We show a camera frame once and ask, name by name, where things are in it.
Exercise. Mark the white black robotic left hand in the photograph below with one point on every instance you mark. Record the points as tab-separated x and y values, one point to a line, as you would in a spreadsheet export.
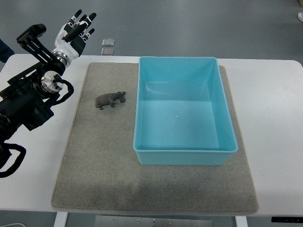
71	39

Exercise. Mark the metal floor plate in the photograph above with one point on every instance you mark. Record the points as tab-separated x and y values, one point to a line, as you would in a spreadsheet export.
107	51
108	42

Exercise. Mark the black table control panel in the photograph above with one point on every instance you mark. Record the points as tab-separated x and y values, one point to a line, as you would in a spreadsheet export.
287	219

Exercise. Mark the grey felt mat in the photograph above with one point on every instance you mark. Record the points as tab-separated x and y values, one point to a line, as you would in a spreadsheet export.
100	171

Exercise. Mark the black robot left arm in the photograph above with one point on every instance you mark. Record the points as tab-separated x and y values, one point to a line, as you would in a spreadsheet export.
31	94

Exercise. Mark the lower metal floor plate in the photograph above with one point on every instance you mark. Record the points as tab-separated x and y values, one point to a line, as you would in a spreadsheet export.
107	51

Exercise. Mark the blue plastic box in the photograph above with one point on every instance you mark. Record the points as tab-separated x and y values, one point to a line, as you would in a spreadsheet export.
182	113

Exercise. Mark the grey metal base plate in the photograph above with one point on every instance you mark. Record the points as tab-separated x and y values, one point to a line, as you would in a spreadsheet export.
119	221

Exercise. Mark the white shoe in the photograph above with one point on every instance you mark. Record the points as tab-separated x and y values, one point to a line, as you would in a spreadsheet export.
300	16

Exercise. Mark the upper metal floor plate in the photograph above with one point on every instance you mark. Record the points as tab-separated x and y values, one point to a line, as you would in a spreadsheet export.
108	42

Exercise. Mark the brown hippo toy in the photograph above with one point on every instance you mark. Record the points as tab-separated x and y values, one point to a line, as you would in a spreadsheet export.
109	99

